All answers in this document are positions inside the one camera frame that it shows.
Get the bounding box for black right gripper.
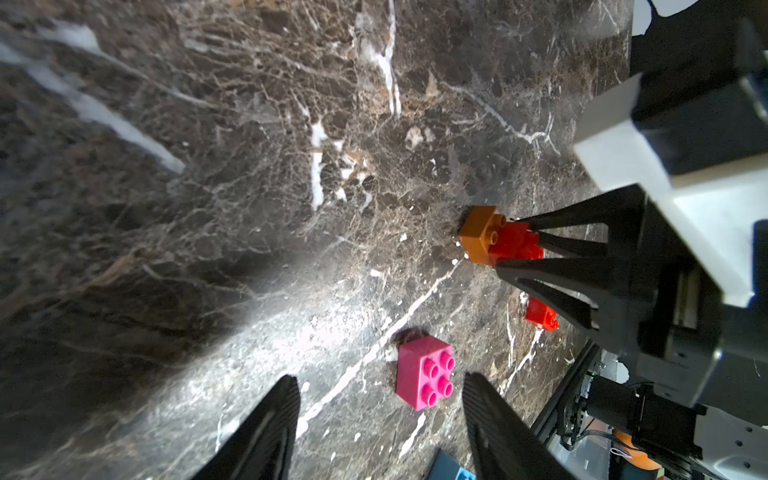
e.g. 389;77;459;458
495;185;767;425

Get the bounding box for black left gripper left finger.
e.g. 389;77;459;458
193;375;301;480

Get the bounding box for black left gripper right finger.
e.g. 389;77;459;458
462;372;573;480

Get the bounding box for red lego brick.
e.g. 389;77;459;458
525;297;559;332
488;222;544;267

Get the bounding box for pink lego brick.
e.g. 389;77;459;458
396;336;456;411

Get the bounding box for orange lego brick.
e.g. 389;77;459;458
459;206;507;267

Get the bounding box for blue lego brick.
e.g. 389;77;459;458
427;449;476;480

